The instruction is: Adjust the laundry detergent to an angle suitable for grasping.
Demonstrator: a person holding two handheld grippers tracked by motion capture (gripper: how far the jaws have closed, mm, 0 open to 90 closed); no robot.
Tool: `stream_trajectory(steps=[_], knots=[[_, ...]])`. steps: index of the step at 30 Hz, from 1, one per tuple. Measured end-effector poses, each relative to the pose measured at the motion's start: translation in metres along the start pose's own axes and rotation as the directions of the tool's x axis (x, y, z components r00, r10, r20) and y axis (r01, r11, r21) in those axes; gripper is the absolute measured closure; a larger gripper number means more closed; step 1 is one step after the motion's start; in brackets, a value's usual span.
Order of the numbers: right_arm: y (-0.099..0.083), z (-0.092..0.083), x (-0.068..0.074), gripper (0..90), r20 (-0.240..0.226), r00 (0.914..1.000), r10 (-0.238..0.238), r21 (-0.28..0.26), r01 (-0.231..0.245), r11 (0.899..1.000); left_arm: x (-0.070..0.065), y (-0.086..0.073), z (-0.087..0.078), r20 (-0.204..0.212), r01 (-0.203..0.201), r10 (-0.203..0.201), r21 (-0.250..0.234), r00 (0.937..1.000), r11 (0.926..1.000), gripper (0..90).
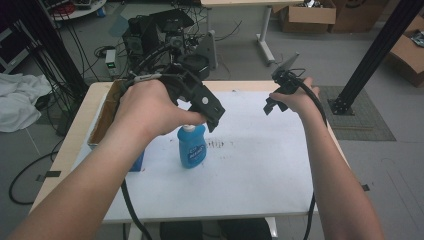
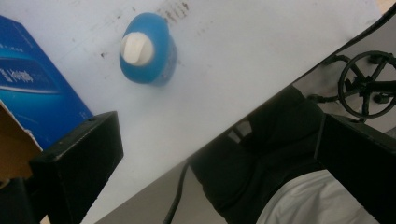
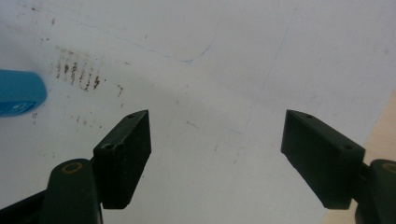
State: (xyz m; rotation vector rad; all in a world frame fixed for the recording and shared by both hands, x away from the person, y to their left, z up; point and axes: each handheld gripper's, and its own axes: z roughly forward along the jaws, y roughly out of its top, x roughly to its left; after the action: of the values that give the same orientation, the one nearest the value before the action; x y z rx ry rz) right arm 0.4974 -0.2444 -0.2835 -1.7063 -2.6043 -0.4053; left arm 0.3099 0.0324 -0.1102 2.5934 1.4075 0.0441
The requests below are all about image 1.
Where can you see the white desk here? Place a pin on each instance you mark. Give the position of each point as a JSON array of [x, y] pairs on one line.
[[265, 33]]

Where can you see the round white table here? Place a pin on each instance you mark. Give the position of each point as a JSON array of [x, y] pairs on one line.
[[80, 8]]

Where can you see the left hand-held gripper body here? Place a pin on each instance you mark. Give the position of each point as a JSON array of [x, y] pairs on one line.
[[196, 95]]

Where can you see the blue dish soap bottle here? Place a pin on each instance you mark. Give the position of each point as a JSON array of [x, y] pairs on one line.
[[192, 148]]

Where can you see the open cardboard box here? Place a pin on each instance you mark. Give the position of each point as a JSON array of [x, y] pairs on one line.
[[104, 116]]

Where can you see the dark floor mat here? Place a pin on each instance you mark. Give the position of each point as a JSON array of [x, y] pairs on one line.
[[363, 123]]

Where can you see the brown cardboard box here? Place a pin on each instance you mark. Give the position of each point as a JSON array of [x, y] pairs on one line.
[[408, 56], [310, 16]]

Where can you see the person's right hand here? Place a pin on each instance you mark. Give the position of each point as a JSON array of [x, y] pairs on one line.
[[301, 98]]

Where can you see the white power supply unit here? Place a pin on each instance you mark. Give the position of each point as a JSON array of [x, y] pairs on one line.
[[110, 61]]

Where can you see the person's left hand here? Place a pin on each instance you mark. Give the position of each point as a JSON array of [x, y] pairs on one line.
[[150, 106]]

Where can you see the black wheeled robot equipment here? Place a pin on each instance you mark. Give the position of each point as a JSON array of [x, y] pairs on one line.
[[156, 36]]

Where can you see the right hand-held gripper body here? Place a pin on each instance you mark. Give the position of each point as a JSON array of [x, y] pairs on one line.
[[286, 78]]

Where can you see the white cloth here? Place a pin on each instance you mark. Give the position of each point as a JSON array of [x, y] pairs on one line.
[[20, 100]]

